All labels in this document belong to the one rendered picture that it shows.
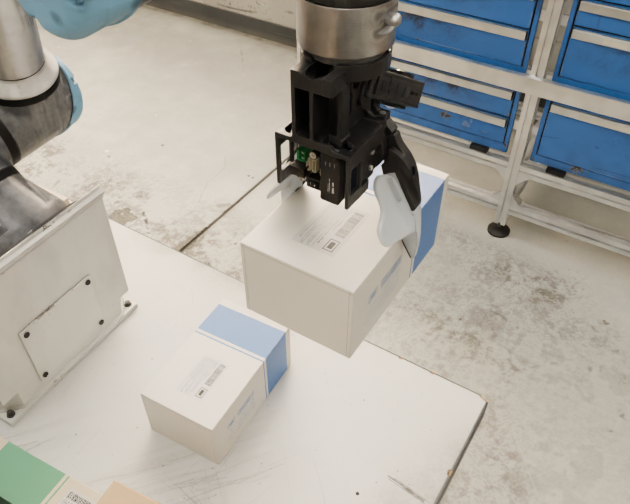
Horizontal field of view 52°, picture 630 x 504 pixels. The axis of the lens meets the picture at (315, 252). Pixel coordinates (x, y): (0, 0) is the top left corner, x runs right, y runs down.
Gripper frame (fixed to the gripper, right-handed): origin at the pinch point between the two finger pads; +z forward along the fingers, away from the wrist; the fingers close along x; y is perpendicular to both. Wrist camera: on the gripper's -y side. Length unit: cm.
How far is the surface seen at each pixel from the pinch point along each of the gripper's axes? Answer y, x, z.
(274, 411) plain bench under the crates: 0.9, -10.8, 40.9
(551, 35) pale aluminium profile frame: -138, -13, 37
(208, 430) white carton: 12.2, -13.0, 32.4
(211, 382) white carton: 6.3, -17.2, 31.9
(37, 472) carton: 28, -29, 35
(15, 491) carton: 31, -29, 35
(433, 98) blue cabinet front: -140, -46, 68
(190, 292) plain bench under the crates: -11, -37, 41
